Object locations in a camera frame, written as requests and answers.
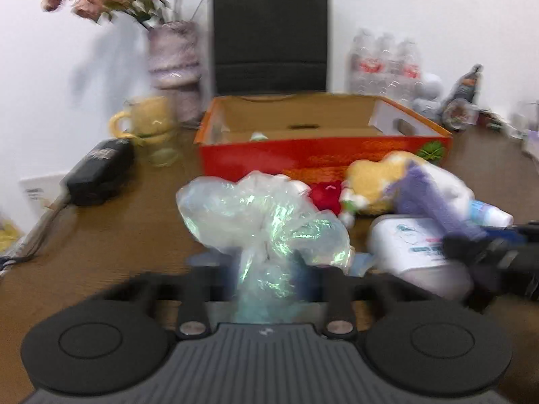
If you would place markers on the purple white vase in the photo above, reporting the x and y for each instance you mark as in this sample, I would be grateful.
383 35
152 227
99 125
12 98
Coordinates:
174 59

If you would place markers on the black paper bag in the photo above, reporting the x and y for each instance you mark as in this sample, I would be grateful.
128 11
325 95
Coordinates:
269 29

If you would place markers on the white booklet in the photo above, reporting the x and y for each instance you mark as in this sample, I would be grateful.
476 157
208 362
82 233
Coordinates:
38 193

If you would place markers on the brown wooden desktop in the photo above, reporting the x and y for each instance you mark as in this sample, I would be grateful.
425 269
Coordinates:
126 240

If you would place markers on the yellow packet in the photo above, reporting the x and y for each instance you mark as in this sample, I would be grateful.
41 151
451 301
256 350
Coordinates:
8 237

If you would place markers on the white wipes pack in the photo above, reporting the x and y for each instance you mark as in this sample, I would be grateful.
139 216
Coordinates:
404 256

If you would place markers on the black rectangular case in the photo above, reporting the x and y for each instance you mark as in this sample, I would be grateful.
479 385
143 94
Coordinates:
99 172

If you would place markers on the yellow plush toy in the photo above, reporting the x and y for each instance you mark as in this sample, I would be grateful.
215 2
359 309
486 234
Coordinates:
370 181

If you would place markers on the red plush piece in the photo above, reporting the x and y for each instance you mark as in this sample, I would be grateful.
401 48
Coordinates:
326 195

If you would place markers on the white figurine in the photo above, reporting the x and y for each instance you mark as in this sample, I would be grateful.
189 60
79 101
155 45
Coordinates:
429 96

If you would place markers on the purple cloth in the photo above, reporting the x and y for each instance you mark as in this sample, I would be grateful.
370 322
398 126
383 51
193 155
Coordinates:
421 197

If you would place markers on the yellow mug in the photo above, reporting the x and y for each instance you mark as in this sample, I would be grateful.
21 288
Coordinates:
147 113

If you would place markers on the pack of water bottles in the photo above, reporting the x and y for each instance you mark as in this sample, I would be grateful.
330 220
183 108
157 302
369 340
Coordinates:
379 67

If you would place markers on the clear iridescent plastic bag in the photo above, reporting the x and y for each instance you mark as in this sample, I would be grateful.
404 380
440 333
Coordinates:
252 214

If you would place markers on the white plastic bottle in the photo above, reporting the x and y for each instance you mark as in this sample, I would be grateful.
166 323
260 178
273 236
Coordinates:
454 185

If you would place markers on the purple tissue box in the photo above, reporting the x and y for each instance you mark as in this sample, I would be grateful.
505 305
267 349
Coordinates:
531 143

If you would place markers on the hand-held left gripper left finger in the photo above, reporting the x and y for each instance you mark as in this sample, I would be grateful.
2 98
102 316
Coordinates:
191 298

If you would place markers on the orange cardboard box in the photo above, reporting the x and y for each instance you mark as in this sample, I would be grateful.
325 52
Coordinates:
320 155

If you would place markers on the dark figurine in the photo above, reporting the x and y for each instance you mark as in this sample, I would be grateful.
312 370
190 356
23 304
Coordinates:
463 92

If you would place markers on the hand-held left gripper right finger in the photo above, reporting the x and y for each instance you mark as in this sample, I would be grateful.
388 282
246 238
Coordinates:
337 298

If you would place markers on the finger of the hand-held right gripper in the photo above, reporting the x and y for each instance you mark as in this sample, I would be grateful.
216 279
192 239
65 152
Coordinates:
509 231
467 246

